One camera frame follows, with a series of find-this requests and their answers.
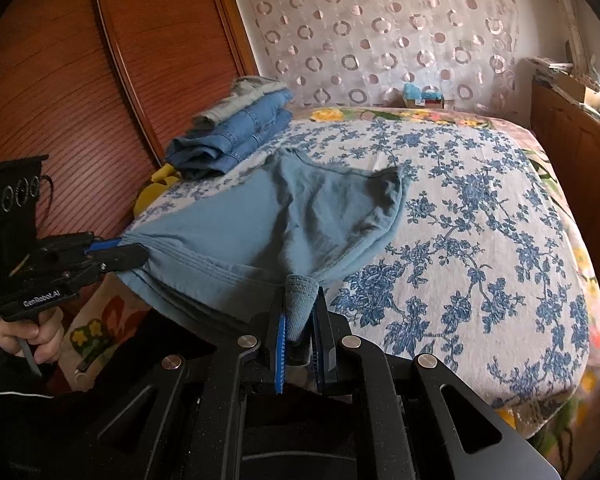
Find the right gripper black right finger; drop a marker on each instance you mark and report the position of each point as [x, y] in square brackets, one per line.
[328, 328]

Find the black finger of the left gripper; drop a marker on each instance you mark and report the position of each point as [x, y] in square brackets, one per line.
[122, 258]

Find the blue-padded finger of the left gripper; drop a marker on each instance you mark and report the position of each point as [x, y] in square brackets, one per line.
[99, 245]

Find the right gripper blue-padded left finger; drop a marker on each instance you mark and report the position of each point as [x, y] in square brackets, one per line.
[276, 345]

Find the teal blue shorts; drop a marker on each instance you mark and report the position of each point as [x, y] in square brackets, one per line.
[291, 224]

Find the person's left hand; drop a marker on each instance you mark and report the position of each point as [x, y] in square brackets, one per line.
[46, 334]

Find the folded blue denim jeans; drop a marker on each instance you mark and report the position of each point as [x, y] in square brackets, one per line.
[206, 152]

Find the blue floral white bedspread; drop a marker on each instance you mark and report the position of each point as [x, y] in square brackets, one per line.
[434, 237]

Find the brown wooden slatted wardrobe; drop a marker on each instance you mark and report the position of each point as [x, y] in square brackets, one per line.
[100, 87]

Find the folded grey-green pants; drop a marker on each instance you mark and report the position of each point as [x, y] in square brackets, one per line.
[245, 91]

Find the tissue box with blue bag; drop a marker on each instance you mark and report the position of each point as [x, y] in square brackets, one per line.
[427, 97]

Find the colourful flower blanket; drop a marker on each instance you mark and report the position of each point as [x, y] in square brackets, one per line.
[488, 270]

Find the pink circle-patterned curtain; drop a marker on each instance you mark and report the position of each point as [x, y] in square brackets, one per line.
[362, 52]

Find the long wooden cabinet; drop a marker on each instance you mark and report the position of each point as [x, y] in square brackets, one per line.
[571, 140]

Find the stack of papers on cabinet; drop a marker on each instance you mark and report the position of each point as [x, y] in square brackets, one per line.
[548, 69]

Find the cardboard box on cabinet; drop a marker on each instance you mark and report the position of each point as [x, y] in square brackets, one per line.
[582, 93]

